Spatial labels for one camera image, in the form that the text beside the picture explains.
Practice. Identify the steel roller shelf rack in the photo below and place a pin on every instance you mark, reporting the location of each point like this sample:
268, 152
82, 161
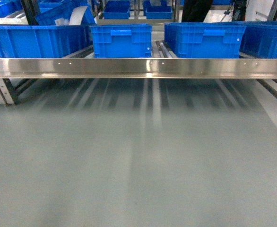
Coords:
18, 74

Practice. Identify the blue bin front left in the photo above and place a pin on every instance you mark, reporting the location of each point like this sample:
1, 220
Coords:
122, 41

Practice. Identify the blue bin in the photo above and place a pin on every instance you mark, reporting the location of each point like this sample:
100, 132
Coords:
43, 41
122, 41
259, 39
204, 40

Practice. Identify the blue bin front right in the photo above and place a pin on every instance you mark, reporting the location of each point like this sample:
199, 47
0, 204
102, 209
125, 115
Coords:
204, 40

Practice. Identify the small blue tray right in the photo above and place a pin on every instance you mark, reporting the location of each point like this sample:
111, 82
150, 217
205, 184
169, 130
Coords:
157, 9

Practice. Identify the small blue tray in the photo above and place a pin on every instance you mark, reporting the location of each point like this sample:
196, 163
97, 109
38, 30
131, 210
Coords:
117, 9
157, 9

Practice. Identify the small blue tray left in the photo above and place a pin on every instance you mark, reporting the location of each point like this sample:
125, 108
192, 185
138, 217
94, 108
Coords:
117, 9

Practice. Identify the person in black trousers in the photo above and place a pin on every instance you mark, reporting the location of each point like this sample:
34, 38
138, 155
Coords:
195, 10

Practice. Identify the blue bin far left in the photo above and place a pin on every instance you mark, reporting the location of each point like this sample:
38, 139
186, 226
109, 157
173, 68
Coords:
43, 41

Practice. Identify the blue bin far right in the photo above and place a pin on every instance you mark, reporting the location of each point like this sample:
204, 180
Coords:
259, 39

